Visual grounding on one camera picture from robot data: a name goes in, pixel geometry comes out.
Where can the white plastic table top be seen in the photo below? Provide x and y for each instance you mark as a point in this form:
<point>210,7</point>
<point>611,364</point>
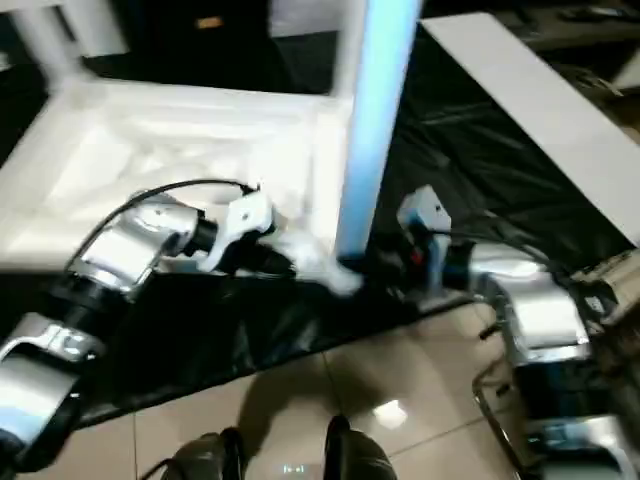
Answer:
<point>150,125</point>

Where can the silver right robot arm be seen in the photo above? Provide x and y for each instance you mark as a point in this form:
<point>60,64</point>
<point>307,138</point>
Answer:
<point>540,310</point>

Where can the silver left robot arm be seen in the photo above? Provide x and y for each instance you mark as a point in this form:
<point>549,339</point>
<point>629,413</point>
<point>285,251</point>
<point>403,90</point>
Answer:
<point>125,250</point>

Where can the black box white label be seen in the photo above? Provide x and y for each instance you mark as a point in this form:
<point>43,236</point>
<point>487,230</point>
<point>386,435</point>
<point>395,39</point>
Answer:
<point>595,300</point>

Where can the dark right robot foot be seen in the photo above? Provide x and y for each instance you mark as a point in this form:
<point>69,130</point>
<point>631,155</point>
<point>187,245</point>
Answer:
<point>360,452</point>

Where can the dark robot foot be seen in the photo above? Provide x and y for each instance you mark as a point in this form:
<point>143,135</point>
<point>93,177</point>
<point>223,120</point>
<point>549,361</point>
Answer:
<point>360,452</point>
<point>207,455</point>

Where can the white flat board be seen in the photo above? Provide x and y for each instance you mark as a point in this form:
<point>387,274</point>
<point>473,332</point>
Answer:
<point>525,100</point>

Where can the dark left robot foot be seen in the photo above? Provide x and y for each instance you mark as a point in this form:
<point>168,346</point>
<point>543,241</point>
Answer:
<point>207,455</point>

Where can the black cabinet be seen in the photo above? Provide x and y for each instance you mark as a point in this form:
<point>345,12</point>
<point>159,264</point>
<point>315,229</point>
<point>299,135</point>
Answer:
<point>200,50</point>

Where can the gold label sticker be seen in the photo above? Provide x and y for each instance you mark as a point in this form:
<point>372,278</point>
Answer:
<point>210,22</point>

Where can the grey cushion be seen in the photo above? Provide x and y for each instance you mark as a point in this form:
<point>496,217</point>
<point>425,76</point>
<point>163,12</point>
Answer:
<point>300,15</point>

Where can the white glass-door cabinet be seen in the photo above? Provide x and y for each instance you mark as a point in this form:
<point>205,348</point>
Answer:
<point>105,25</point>

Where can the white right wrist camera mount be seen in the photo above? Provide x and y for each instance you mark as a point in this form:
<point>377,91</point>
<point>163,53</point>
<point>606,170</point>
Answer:
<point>425,205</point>

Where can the chrome metal floor frame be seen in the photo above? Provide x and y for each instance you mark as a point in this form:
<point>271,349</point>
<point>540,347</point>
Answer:
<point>492,415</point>

